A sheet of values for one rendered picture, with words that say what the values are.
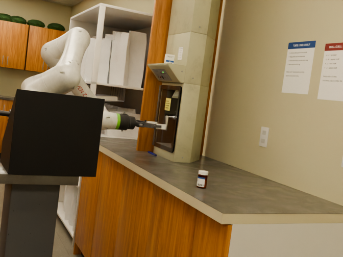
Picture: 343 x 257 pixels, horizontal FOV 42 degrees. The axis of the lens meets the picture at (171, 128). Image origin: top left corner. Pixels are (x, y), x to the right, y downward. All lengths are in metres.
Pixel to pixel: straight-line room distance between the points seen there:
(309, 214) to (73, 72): 1.15
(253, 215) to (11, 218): 0.98
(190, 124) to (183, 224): 0.88
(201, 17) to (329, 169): 1.13
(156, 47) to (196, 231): 1.47
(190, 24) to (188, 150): 0.74
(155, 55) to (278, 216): 1.55
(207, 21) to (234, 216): 1.39
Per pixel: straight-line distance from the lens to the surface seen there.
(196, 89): 2.65
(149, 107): 2.92
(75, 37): 2.30
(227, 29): 3.12
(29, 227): 2.00
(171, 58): 2.68
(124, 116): 2.50
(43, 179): 1.89
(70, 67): 2.01
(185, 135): 2.64
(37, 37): 7.65
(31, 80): 2.09
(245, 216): 1.66
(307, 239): 1.88
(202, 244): 1.79
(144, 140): 2.94
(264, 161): 2.61
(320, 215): 1.89
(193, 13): 2.65
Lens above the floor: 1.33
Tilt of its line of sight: 4 degrees down
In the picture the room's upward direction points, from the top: 7 degrees clockwise
